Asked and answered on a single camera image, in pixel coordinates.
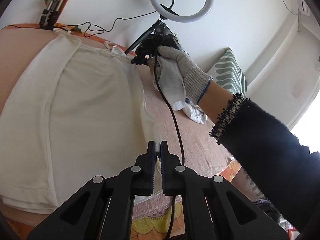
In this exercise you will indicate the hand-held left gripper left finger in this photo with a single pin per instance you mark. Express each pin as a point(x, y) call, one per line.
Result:
point(151, 170)

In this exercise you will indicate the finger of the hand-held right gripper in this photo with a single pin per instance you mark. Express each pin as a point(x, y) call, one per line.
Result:
point(140, 61)

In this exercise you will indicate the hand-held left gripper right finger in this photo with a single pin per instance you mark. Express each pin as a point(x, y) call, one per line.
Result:
point(163, 170)

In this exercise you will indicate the white tank top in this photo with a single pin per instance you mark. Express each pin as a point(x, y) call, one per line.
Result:
point(82, 110)

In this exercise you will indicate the person's right forearm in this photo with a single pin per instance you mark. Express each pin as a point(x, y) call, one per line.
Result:
point(255, 142)

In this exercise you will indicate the person's right hand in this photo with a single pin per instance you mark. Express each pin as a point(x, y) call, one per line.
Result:
point(186, 67)

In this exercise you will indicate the white cloth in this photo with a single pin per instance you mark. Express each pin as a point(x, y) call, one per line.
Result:
point(172, 82)

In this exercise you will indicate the beige blanket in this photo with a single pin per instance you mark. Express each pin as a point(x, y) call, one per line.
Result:
point(190, 140)

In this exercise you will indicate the green patterned pillow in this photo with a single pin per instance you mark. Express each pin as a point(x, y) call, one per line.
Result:
point(230, 72)

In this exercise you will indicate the black tripod legs with clamps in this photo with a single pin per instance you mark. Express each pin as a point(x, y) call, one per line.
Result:
point(48, 17)

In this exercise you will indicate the white air conditioner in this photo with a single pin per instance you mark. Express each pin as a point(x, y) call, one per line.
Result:
point(303, 3)

